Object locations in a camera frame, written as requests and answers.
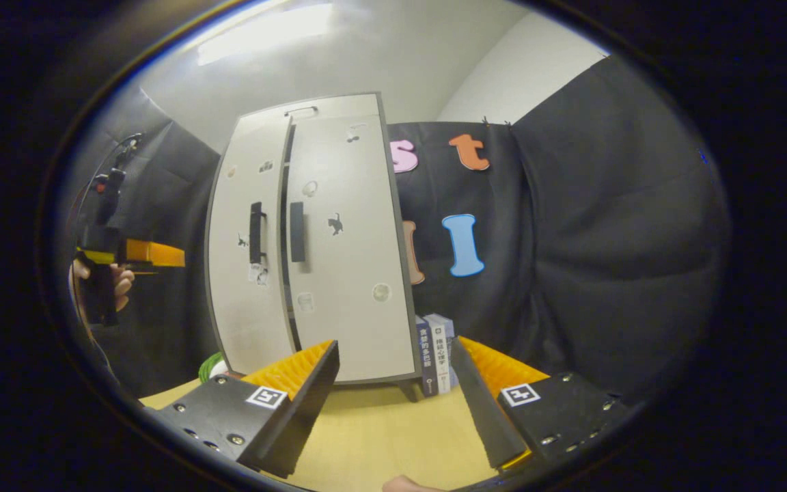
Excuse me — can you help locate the dark blue book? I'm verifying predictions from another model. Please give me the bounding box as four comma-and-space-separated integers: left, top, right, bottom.
415, 318, 439, 398

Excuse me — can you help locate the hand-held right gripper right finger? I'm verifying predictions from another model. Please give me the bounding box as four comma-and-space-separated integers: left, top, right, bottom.
448, 335, 641, 477

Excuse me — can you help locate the white shoe cabinet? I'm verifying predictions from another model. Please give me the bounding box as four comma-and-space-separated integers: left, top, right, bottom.
204, 92, 425, 402

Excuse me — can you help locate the black door handle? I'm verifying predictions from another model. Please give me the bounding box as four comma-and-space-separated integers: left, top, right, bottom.
249, 202, 268, 265
289, 202, 307, 264

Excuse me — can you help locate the green and white object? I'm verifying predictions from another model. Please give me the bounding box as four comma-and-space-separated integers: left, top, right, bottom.
199, 352, 230, 383

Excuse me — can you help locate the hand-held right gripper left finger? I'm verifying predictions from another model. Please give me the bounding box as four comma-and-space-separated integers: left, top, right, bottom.
156, 339, 342, 479

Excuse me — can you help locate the white book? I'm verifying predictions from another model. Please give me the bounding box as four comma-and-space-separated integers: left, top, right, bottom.
426, 314, 452, 395

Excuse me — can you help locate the ceiling light panel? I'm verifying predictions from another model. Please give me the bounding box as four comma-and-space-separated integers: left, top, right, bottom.
195, 3, 333, 66

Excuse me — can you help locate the white shoe cabinet door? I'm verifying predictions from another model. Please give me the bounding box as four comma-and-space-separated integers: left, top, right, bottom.
284, 111, 420, 383
206, 116, 296, 375

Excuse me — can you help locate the black backdrop cloth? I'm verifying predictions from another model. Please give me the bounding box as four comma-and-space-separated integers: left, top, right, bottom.
387, 55, 732, 404
52, 85, 227, 400

